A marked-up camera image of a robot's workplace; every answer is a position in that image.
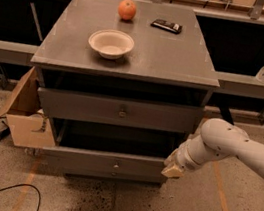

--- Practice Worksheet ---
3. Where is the grey top drawer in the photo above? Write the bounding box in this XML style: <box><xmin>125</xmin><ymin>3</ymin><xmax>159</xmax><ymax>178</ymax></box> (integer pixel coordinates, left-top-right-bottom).
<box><xmin>38</xmin><ymin>87</ymin><xmax>204</xmax><ymax>133</ymax></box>

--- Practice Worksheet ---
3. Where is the grey metal rail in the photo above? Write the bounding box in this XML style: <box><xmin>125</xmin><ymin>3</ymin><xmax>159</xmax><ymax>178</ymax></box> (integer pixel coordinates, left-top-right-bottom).
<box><xmin>0</xmin><ymin>41</ymin><xmax>264</xmax><ymax>99</ymax></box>

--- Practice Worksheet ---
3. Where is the grey drawer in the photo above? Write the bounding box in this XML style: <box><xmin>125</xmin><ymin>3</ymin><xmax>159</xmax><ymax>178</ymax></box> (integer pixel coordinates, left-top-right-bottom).
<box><xmin>38</xmin><ymin>87</ymin><xmax>204</xmax><ymax>133</ymax></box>
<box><xmin>63</xmin><ymin>168</ymin><xmax>166</xmax><ymax>185</ymax></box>
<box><xmin>43</xmin><ymin>118</ymin><xmax>185</xmax><ymax>178</ymax></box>

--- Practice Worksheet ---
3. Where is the grey bottom drawer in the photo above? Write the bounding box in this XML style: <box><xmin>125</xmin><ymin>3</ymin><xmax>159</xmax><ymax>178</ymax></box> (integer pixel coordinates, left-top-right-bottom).
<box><xmin>63</xmin><ymin>168</ymin><xmax>166</xmax><ymax>185</ymax></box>

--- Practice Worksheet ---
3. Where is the orange fruit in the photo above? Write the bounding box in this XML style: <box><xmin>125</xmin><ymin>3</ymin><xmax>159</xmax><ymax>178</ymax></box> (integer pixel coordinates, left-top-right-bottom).
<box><xmin>117</xmin><ymin>0</ymin><xmax>137</xmax><ymax>21</ymax></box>

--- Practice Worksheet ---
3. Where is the brown cardboard box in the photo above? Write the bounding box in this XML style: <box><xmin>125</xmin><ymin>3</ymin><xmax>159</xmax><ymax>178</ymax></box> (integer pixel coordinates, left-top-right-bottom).
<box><xmin>0</xmin><ymin>68</ymin><xmax>55</xmax><ymax>149</ymax></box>

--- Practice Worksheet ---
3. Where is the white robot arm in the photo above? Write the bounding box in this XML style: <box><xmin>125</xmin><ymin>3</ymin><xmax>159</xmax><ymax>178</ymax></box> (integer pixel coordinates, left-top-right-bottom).
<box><xmin>162</xmin><ymin>118</ymin><xmax>264</xmax><ymax>179</ymax></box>

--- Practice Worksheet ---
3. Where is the white paper bowl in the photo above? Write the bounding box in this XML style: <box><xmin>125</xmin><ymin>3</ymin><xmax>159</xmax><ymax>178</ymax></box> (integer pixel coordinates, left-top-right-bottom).
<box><xmin>88</xmin><ymin>29</ymin><xmax>135</xmax><ymax>60</ymax></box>

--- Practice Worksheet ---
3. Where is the grey wooden drawer cabinet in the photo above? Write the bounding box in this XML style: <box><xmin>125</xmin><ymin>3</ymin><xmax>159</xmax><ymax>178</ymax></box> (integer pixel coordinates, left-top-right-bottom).
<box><xmin>12</xmin><ymin>0</ymin><xmax>233</xmax><ymax>199</ymax></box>

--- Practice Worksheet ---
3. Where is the black snack bar packet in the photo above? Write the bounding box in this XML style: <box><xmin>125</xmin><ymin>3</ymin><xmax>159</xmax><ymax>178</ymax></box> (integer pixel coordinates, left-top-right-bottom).
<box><xmin>150</xmin><ymin>19</ymin><xmax>182</xmax><ymax>35</ymax></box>

